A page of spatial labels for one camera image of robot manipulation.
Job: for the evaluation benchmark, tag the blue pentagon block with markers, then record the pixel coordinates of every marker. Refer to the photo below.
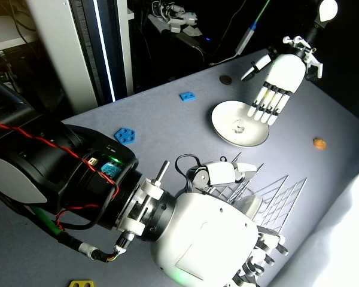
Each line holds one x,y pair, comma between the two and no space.
125,137

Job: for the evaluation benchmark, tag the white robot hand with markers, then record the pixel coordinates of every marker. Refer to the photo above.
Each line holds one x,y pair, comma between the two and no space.
287,73
203,233

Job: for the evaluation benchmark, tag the yellow flat block with holes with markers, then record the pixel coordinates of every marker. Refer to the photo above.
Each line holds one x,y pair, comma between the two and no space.
80,284

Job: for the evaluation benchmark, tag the grey table cloth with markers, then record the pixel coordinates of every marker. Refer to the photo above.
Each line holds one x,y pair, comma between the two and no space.
173,125

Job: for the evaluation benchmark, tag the orange swirl pastry toy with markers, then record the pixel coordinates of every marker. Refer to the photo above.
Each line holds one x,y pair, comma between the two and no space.
320,144

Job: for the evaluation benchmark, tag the spare white robot hand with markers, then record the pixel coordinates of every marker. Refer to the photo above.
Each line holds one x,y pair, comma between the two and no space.
176,15

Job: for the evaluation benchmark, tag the brown round cookie toy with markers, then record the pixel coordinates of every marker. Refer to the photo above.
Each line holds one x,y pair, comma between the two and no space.
226,79

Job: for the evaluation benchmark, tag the blue rectangular block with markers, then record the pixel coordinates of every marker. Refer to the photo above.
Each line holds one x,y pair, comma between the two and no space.
187,96

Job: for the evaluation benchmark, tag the white cabinet with light strip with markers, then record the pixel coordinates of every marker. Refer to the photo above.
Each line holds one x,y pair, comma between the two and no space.
57,45

